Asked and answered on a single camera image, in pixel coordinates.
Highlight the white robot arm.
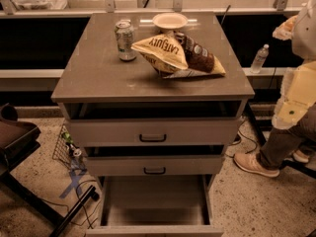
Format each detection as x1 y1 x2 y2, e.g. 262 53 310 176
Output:
272 0 316 129

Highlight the grey top drawer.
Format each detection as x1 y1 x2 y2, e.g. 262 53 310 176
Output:
66 101 241 147

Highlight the grey drawer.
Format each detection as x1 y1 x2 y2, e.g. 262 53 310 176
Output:
66 101 241 147
85 145 223 176

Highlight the grey drawer cabinet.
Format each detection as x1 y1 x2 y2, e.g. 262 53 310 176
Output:
50 11 256 196

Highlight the grey middle drawer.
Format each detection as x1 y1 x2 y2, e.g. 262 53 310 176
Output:
85 145 223 176

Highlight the yellow chip bag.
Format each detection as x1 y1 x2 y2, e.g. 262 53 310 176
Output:
131 32 226 78

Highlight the brown snack bag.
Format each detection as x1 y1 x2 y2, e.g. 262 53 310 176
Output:
175 32 214 73

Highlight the green soda can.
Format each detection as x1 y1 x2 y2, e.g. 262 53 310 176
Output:
115 20 136 61

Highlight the white paper bowl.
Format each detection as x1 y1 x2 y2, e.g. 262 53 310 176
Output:
152 13 188 30

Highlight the tan shoe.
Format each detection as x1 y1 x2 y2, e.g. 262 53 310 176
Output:
234 153 279 178

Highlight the clear plastic water bottle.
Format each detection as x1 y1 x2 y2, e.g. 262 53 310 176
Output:
250 44 269 74

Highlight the dark tray on stand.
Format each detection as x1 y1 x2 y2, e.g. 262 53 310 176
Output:
0 104 40 175

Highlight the seated person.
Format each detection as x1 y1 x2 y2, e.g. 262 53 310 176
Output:
233 102 316 179

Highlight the black cable right floor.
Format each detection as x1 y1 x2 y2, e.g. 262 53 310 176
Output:
225 118 259 159

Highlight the black floor cable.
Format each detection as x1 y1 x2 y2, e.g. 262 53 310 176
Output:
39 179 102 230

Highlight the wire mesh basket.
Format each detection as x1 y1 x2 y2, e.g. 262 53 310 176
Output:
52 125 85 170

